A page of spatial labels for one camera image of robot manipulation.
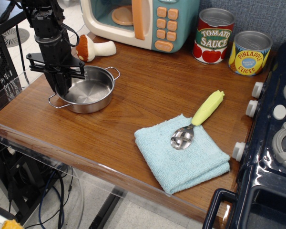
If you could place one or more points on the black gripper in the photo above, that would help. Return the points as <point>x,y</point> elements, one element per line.
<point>57,62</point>

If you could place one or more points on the silver two-handled pot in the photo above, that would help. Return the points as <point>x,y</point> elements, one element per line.
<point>86,96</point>

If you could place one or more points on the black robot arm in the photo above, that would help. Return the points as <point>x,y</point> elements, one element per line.
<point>46,18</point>

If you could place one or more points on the plush mushroom toy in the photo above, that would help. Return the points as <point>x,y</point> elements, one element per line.
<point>87,50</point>

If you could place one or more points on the clear acrylic table guard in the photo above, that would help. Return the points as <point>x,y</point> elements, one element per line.
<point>153,87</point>

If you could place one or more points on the black side desk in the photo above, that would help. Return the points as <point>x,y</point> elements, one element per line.
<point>10,15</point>

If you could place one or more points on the teal toy microwave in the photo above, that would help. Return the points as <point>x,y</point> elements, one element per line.
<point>159,25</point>

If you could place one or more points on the black table leg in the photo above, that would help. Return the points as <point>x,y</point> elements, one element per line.
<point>105,212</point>

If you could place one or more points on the light blue folded cloth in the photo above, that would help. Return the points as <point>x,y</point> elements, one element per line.
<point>178,170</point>

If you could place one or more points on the yellow sponge object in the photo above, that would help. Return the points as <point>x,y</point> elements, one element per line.
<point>11,224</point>

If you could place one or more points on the tomato sauce can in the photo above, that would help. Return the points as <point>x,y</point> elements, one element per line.
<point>214,30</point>

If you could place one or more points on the white stove knob bottom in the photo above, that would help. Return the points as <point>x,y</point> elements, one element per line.
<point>238,151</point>

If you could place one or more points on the white stove knob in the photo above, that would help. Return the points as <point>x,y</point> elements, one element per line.
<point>238,151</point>
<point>257,89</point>
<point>251,108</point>

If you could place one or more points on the pineapple slices can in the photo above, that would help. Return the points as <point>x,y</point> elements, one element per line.
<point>250,52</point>

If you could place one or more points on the white stove knob middle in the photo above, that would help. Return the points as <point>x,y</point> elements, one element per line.
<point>251,108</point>

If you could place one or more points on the white stove knob top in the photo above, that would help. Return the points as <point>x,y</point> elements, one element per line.
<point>257,89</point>

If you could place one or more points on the dark blue toy stove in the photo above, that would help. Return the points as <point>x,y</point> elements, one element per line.
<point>259,201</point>

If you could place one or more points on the spoon with yellow corn handle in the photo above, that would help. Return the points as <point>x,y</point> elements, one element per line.
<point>183,137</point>

